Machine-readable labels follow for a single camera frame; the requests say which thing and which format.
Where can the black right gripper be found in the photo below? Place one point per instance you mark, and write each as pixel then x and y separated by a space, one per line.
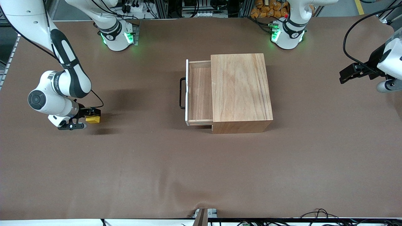
pixel 82 112

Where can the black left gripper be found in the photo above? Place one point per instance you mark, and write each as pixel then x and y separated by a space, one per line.
pixel 373 63

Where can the yellow wooden block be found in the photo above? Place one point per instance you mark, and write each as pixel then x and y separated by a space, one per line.
pixel 93 120

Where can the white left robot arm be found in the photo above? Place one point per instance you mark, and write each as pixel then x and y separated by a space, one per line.
pixel 290 34

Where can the orange lumpy pile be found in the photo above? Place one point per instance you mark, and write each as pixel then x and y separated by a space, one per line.
pixel 268 9

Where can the wooden cabinet box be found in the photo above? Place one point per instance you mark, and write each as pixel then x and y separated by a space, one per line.
pixel 241 91

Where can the white power strip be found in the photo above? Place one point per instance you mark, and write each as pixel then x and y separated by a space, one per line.
pixel 135 7

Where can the brown table cover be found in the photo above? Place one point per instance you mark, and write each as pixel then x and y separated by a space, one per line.
pixel 201 163

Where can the aluminium frame profile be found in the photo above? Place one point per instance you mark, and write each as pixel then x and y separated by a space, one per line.
pixel 160 9
pixel 385 15

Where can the white perforated side rail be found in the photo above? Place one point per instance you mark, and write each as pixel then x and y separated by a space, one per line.
pixel 12 53

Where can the metal table edge bracket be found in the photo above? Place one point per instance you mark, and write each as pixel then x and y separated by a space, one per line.
pixel 201 218

